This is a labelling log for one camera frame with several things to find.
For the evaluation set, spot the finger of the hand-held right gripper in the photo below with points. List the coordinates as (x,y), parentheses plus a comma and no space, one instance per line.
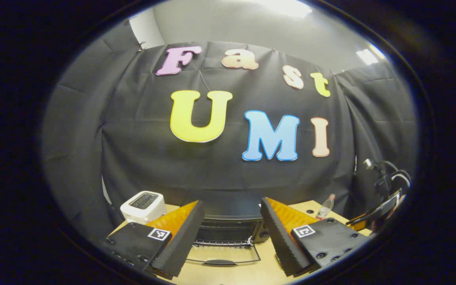
(374,211)

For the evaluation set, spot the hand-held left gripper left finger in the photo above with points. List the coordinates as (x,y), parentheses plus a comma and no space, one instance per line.
(182,245)

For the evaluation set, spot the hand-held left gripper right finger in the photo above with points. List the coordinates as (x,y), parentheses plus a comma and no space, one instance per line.
(281,241)

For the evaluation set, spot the black electric oven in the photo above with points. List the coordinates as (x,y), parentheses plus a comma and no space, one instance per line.
(228,226)

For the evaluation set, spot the clear plastic bottle red label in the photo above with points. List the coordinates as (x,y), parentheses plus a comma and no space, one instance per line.
(325,209)

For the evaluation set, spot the white toaster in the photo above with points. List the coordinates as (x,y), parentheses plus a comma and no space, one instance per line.
(143,208)

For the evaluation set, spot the black backdrop cloth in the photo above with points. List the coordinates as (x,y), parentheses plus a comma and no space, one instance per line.
(152,170)

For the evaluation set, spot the small ceiling light panel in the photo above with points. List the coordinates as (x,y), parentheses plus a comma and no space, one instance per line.
(367,56)

